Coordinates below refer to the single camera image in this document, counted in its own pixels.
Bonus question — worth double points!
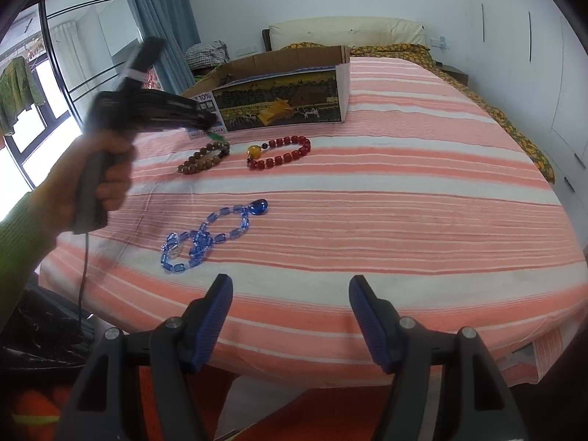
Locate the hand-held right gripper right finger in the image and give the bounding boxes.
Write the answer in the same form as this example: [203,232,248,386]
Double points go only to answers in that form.
[348,274,529,441]

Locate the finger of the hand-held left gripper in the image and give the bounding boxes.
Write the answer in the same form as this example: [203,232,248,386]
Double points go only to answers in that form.
[135,110,219,133]
[135,92,216,118]

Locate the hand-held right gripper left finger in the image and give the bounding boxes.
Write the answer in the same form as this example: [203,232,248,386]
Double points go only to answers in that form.
[54,274,234,441]

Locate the brown bead bracelet green tassel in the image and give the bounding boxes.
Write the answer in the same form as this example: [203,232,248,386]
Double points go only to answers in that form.
[178,131,231,176]

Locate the red bead bracelet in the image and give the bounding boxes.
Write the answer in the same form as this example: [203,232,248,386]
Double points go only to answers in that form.
[245,135,312,171]

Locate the printed cardboard box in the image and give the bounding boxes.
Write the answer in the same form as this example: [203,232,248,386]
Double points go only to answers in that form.
[181,45,352,134]

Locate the blue crystal necklace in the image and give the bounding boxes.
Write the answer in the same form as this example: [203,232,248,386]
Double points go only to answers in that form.
[159,198,269,274]

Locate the person's left forearm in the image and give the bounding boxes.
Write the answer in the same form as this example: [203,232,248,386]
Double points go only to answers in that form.
[0,184,58,331]

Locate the person's left hand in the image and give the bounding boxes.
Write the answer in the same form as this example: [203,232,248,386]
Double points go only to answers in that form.
[34,137,136,236]

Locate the colourful bag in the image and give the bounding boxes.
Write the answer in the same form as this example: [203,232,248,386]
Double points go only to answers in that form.
[142,67,164,93]

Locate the plaid clothes pile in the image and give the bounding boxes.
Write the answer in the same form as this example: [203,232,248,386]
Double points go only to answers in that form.
[185,41,230,67]

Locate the black framed glass door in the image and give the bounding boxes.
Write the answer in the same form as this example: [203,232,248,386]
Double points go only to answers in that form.
[0,0,152,194]

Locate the blue curtain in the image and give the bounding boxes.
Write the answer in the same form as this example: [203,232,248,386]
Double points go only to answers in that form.
[117,0,203,97]

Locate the hanging green clothes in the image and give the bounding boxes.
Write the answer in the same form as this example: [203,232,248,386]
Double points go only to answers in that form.
[0,57,47,136]

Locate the person's orange clothing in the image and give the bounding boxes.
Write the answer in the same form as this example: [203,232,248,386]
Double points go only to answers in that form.
[9,367,396,441]

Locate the cream bed headboard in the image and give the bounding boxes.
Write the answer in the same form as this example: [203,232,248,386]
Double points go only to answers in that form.
[263,17,428,51]

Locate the dark nightstand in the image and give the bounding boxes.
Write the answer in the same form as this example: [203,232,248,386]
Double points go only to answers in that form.
[434,62,469,86]

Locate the white wardrobe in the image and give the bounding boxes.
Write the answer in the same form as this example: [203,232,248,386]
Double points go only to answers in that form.
[459,0,588,249]

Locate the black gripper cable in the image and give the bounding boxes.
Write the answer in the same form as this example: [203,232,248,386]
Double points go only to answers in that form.
[77,232,91,331]

